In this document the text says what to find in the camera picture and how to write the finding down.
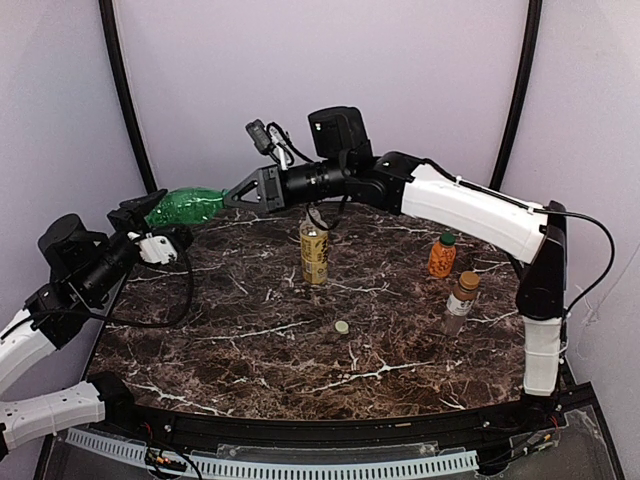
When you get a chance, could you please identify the green plastic bottle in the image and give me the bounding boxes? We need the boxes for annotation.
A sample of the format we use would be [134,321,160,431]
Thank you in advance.
[145,187,222,227]

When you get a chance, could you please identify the yellow tea bottle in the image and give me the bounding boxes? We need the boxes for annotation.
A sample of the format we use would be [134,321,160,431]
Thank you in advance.
[299,207,329,285]

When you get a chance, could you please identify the pale green bottle cap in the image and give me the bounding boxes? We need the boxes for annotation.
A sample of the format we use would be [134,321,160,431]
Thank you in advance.
[334,320,349,335]

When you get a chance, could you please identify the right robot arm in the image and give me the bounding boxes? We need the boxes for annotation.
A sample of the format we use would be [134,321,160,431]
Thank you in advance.
[224,106,567,397]

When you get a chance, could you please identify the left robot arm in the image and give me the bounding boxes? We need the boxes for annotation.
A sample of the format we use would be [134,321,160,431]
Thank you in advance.
[1,190,193,456]

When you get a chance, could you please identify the orange juice bottle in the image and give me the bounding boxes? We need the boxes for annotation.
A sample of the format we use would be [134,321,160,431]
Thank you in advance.
[428,232,456,278]

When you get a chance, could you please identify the brown coffee bottle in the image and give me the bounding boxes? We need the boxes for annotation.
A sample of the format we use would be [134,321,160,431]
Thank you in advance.
[443,271,480,336]

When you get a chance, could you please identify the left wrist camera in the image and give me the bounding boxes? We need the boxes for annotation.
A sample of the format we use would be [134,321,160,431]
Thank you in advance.
[127,232,178,265]

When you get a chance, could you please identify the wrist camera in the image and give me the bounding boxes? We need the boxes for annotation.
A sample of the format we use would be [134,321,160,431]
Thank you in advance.
[245,119,295,170]
[127,232,178,265]

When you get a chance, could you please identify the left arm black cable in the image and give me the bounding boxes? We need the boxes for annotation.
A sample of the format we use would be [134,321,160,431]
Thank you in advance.
[29,239,196,330]

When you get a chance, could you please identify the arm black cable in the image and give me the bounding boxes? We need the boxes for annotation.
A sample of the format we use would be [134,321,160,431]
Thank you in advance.
[547,209,617,321]
[29,239,196,330]

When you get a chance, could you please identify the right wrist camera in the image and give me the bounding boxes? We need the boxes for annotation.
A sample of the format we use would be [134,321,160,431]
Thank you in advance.
[245,119,295,170]

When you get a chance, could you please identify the black front rail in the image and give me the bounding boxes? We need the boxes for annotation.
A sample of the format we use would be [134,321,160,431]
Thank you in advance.
[110,402,564,450]

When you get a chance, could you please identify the left black frame post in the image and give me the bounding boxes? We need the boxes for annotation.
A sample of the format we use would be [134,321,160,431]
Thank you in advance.
[98,0,158,193]

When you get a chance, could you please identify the black frame post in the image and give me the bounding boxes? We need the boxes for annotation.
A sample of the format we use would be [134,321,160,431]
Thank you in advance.
[98,0,158,193]
[489,0,543,191]

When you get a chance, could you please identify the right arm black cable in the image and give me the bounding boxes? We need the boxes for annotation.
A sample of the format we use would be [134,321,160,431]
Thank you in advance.
[547,209,617,321]

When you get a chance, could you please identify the right black frame post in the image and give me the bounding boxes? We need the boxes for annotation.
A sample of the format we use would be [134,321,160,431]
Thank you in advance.
[489,0,543,191]

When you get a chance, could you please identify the white slotted cable duct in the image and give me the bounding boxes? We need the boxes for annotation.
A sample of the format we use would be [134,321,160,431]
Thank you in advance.
[65,428,479,479]

